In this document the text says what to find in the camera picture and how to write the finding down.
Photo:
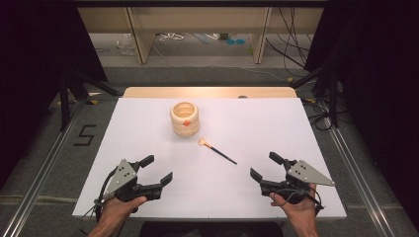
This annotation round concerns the aluminium floor rail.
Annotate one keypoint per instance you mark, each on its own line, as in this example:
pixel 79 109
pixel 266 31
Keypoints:
pixel 36 184
pixel 359 181

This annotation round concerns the blue round discs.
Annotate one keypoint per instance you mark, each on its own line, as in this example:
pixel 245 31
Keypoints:
pixel 235 41

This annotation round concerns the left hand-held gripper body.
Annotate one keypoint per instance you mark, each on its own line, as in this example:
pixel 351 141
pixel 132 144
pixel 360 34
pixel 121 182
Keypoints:
pixel 122 176

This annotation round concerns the cream ribbed cup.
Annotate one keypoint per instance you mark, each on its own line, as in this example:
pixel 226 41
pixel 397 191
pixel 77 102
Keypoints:
pixel 184 119

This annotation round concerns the black tape floor mark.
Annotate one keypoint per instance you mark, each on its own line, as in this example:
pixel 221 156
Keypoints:
pixel 85 135

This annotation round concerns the clear plastic bag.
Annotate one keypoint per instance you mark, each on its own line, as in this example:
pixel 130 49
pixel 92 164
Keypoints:
pixel 125 44

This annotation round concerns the light wooden shelf unit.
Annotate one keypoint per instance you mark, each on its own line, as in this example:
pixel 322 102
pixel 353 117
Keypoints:
pixel 201 19

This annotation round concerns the person's dark lap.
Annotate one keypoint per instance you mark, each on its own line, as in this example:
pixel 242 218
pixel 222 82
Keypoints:
pixel 210 229

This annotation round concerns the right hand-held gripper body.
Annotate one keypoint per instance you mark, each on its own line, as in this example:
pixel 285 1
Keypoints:
pixel 298 176

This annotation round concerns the person's left hand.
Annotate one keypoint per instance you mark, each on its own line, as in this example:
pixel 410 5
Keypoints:
pixel 118 207

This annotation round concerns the person's right hand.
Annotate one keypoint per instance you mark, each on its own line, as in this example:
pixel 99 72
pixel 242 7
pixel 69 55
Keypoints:
pixel 299 210

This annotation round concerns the dark curtain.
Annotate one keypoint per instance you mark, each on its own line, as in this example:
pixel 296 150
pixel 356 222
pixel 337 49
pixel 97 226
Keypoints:
pixel 33 82
pixel 378 98

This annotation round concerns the black metal stand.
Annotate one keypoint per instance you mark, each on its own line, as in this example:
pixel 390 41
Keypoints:
pixel 70 95
pixel 326 89

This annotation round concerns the white table cover sheet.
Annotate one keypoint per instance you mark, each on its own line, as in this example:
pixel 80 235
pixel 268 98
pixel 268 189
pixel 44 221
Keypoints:
pixel 210 184

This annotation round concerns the wooden table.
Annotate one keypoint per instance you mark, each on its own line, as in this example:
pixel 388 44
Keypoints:
pixel 210 92

